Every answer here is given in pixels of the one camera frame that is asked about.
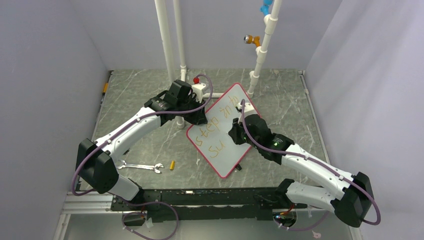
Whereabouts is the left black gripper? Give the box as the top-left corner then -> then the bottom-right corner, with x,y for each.
177,95 -> 207,126

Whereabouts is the pink framed whiteboard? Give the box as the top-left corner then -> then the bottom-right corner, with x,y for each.
186,83 -> 258,178

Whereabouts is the yellow marker cap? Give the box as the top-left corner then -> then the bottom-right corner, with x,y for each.
169,160 -> 176,171

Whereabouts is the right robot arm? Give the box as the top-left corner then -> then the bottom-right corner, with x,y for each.
228,114 -> 382,228

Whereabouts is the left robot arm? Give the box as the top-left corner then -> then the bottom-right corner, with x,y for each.
71,78 -> 211,210

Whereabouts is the silver open-end wrench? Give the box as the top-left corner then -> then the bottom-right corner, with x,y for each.
116,160 -> 164,174

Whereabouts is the blue clamp on pipe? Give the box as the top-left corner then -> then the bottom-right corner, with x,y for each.
259,0 -> 273,16

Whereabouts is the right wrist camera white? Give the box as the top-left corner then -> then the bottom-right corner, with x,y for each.
235,102 -> 258,123

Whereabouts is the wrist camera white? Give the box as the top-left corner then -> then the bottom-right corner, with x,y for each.
191,77 -> 209,103
235,102 -> 258,123

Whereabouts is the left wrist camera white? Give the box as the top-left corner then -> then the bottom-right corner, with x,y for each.
191,77 -> 209,103

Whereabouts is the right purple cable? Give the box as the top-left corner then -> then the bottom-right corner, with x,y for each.
239,98 -> 382,232

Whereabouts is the orange clamp mounted camera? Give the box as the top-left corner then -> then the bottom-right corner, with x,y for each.
243,34 -> 261,47

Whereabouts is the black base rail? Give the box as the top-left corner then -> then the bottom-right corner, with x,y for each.
99,188 -> 324,228

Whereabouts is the white pvc pipe frame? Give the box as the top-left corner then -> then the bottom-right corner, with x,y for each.
153,0 -> 283,130

